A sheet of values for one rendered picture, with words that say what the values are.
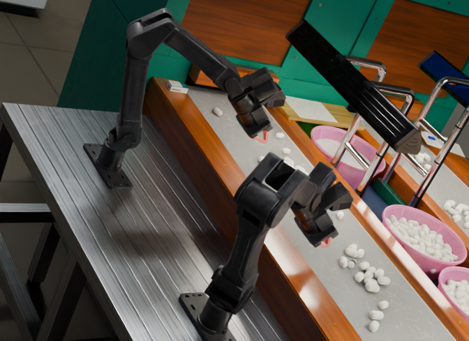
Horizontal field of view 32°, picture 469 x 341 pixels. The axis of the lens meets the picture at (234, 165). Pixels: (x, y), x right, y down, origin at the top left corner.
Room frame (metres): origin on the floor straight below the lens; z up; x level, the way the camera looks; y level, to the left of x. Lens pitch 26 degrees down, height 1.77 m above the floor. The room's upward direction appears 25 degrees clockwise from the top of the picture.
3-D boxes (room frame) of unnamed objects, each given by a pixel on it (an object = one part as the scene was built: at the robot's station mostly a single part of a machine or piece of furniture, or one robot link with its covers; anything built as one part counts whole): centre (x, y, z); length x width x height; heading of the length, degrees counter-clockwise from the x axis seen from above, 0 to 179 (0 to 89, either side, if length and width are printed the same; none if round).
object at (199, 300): (1.45, -0.10, 0.71); 0.20 x 0.07 x 0.08; 42
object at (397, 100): (2.91, -0.42, 0.83); 0.30 x 0.06 x 0.07; 127
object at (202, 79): (2.50, 0.12, 0.83); 0.30 x 0.06 x 0.07; 127
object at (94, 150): (1.89, 0.31, 0.71); 0.20 x 0.07 x 0.08; 42
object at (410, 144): (2.19, -0.19, 1.08); 0.62 x 0.08 x 0.07; 37
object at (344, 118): (2.67, -0.18, 0.77); 0.33 x 0.15 x 0.01; 127
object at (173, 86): (2.35, 0.26, 0.77); 0.06 x 0.04 x 0.02; 127
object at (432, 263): (2.14, -0.58, 0.72); 0.27 x 0.27 x 0.10
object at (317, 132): (2.49, -0.32, 0.72); 0.27 x 0.27 x 0.10
